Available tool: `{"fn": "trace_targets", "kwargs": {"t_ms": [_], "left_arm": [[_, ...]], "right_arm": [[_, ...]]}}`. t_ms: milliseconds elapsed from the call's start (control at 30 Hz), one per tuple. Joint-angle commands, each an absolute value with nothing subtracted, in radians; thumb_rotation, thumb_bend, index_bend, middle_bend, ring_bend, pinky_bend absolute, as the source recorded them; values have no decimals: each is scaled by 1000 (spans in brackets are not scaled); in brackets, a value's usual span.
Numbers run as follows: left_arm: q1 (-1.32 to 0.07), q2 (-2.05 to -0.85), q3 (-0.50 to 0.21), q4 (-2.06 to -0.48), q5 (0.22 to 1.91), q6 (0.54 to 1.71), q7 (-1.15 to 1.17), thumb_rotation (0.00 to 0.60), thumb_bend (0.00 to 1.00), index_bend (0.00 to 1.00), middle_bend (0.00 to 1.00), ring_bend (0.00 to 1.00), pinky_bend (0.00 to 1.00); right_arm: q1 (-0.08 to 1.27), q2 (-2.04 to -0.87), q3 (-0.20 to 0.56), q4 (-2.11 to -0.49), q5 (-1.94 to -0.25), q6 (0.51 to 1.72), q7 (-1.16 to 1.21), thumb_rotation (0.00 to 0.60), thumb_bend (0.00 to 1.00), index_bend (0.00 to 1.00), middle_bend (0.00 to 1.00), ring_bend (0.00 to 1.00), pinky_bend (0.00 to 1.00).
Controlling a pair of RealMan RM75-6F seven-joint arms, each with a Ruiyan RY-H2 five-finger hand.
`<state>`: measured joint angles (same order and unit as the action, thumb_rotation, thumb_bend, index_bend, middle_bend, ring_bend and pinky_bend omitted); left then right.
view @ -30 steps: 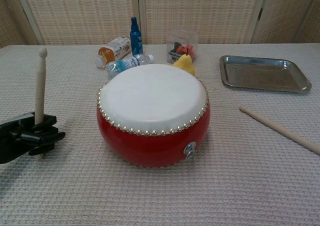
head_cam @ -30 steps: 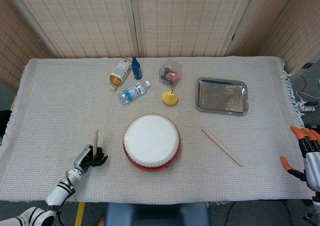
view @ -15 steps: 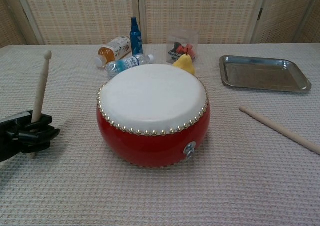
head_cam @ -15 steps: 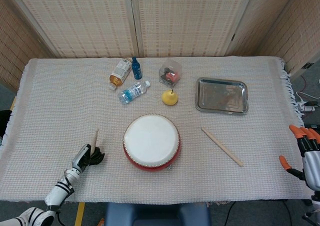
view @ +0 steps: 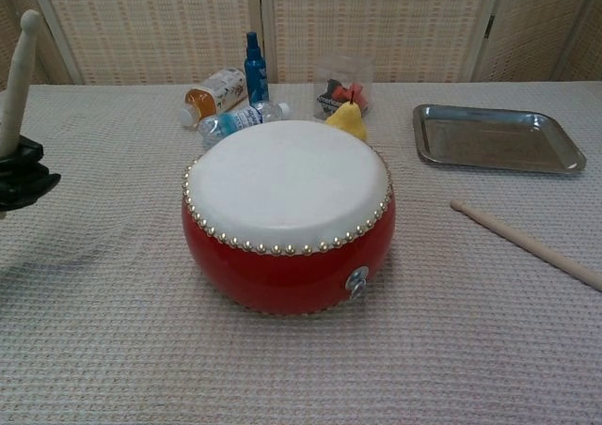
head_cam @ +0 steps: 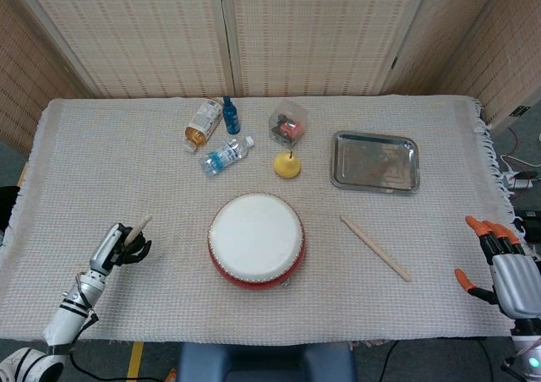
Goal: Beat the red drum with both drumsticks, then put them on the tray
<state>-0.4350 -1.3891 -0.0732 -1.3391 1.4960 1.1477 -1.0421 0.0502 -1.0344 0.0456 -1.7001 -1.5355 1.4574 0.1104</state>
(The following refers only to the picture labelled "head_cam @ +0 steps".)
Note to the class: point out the silver orange-tipped right robot hand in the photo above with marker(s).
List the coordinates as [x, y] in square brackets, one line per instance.
[515, 285]

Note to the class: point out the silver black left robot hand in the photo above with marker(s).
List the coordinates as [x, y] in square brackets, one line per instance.
[103, 251]

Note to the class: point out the wooden drumstick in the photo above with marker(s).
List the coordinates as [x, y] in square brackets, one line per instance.
[139, 227]
[376, 249]

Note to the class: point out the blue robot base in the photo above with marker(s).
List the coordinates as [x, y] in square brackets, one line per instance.
[262, 361]

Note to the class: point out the red drum with white skin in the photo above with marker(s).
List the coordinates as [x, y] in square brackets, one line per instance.
[255, 234]

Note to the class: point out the rectangular steel tray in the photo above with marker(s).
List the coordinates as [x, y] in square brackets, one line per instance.
[374, 162]

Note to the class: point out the beige woven tablecloth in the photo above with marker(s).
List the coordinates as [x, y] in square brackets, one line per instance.
[105, 166]

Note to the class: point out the white power strip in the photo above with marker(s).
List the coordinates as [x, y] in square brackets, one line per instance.
[522, 183]

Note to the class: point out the black object beside table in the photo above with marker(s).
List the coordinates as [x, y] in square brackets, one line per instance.
[6, 209]

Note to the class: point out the clear water bottle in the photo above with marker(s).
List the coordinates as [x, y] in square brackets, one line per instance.
[224, 156]

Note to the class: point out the orange tea bottle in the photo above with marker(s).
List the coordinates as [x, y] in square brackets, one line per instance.
[203, 124]

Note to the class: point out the blue spray bottle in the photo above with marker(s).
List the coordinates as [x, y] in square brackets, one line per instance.
[231, 118]

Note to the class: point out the woven folding screen panel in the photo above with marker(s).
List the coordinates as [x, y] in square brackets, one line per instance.
[444, 39]
[317, 35]
[515, 61]
[139, 35]
[25, 82]

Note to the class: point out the yellow pear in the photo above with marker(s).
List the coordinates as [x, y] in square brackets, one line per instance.
[287, 166]

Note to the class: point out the clear plastic box with items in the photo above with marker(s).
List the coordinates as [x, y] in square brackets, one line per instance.
[287, 124]

